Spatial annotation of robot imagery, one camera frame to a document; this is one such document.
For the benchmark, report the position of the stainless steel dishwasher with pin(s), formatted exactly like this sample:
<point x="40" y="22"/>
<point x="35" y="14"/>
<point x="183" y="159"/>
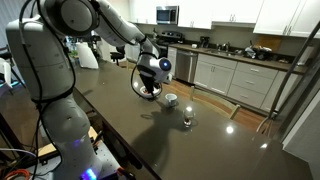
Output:
<point x="186" y="66"/>

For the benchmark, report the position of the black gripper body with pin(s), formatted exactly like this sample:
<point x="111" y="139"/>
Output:
<point x="147" y="81"/>

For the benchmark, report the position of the black coffee maker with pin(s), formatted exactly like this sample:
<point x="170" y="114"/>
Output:
<point x="204" y="41"/>

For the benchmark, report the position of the pile of dishes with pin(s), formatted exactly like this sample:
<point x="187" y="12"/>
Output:
<point x="256" y="52"/>

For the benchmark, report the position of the stainless microwave oven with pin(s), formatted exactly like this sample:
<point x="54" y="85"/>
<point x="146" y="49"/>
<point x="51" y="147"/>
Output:
<point x="167" y="15"/>

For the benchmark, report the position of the green potted plant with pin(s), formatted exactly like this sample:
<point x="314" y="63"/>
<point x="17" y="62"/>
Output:
<point x="73" y="53"/>

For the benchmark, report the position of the large trail mix heap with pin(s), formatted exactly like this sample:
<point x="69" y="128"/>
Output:
<point x="144" y="89"/>

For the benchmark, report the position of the white perforated base plate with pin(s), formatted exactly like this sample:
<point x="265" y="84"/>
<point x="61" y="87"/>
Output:
<point x="106" y="160"/>

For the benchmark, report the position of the white upper kitchen cabinets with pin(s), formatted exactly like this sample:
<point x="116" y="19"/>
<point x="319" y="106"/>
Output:
<point x="200" y="13"/>

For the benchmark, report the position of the light wooden chair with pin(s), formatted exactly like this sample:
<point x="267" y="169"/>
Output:
<point x="263" y="124"/>
<point x="235" y="111"/>

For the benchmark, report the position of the metal sink faucet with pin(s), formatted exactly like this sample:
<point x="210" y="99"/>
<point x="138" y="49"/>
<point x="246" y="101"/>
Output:
<point x="226" y="46"/>

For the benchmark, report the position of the white ceramic mug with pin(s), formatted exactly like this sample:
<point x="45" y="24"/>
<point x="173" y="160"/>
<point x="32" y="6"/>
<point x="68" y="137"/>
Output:
<point x="171" y="99"/>

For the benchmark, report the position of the black kitchen stove range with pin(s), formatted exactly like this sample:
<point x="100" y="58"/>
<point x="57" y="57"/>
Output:
<point x="170" y="37"/>

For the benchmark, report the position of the white lower kitchen cabinets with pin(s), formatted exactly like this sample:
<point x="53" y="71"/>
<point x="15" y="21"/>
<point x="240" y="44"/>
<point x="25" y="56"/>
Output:
<point x="246" y="83"/>

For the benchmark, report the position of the black office chair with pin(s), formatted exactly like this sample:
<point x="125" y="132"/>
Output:
<point x="117" y="55"/>

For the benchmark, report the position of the white ceramic bowl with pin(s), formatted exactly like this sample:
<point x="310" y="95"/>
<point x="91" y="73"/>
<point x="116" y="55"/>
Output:
<point x="142" y="92"/>

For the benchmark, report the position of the wooden cutting board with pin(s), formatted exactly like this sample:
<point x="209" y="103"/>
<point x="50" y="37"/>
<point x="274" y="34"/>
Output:
<point x="270" y="42"/>

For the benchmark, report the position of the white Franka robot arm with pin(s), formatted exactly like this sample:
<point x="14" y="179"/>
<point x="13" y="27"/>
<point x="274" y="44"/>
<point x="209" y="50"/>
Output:
<point x="43" y="66"/>

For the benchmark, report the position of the clear glass cup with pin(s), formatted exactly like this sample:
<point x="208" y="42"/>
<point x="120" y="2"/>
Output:
<point x="188" y="120"/>

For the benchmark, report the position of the white kitchen cabinets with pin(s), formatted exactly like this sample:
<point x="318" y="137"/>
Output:
<point x="246" y="83"/>
<point x="200" y="13"/>

